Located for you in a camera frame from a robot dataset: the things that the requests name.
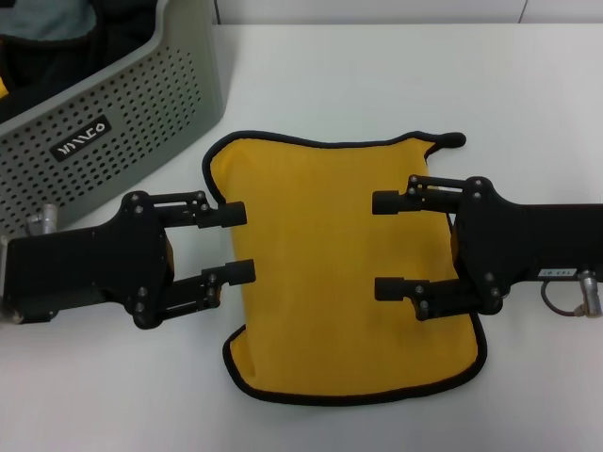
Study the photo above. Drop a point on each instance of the grey perforated storage basket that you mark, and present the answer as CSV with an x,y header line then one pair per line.
x,y
155,117

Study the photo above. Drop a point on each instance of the grey-teal towel with black trim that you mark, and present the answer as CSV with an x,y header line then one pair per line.
x,y
42,26

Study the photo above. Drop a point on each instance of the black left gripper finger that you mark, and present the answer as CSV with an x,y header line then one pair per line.
x,y
235,273
226,215

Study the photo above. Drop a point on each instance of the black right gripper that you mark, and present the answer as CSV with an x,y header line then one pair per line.
x,y
532,240

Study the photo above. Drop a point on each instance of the yellow towel with black trim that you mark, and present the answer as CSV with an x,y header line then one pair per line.
x,y
339,282
4,88

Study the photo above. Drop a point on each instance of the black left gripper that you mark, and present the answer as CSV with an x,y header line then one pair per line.
x,y
85,268

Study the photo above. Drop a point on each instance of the black cloth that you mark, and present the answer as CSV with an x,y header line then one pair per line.
x,y
94,56

